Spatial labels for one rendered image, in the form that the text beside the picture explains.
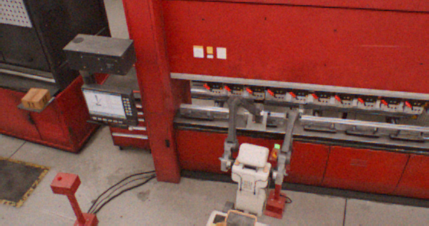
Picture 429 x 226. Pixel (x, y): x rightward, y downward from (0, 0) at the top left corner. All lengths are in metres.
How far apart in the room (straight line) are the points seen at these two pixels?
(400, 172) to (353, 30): 1.63
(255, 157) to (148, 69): 1.26
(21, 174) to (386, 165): 4.06
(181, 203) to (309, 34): 2.27
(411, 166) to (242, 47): 2.02
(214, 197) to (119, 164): 1.27
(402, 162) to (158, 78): 2.45
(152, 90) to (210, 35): 0.75
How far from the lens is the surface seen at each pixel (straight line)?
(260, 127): 3.68
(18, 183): 5.11
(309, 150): 3.98
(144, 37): 3.33
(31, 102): 4.34
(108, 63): 3.13
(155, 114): 3.82
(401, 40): 3.43
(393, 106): 3.81
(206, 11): 3.30
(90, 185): 4.76
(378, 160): 4.12
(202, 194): 4.41
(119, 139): 4.83
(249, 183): 3.06
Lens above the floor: 3.50
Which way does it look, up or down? 40 degrees down
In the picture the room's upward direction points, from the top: 2 degrees counter-clockwise
